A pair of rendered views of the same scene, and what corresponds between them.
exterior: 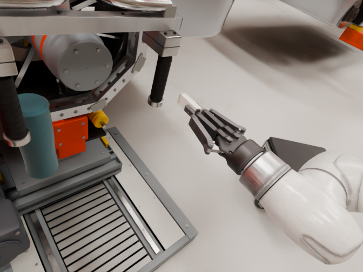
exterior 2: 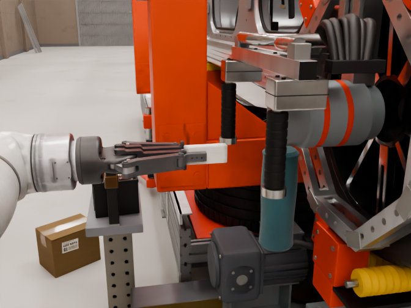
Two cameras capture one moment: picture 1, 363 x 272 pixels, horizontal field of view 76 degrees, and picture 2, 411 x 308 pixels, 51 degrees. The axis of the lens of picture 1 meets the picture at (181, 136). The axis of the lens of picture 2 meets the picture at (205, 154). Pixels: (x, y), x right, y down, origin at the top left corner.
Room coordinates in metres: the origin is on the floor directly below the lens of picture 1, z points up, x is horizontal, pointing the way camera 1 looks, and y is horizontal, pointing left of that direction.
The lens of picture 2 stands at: (0.93, -0.48, 1.04)
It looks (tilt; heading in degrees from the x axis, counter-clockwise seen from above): 17 degrees down; 133
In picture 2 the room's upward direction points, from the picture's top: straight up
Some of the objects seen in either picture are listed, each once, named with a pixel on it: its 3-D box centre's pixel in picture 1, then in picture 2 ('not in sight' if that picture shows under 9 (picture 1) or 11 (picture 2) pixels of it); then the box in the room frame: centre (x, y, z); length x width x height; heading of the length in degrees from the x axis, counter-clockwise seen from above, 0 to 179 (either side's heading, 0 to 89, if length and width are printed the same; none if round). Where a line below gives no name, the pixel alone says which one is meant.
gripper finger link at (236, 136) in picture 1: (217, 127); (151, 159); (0.43, -0.07, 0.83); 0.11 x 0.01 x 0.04; 52
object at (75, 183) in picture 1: (59, 161); not in sight; (0.65, 0.53, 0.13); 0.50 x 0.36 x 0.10; 144
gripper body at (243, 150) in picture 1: (236, 149); (107, 159); (0.38, -0.12, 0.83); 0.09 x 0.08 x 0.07; 54
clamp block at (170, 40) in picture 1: (161, 38); (296, 91); (0.56, 0.13, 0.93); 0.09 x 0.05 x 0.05; 54
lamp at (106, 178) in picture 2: not in sight; (111, 180); (-0.08, 0.19, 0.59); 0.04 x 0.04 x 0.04; 54
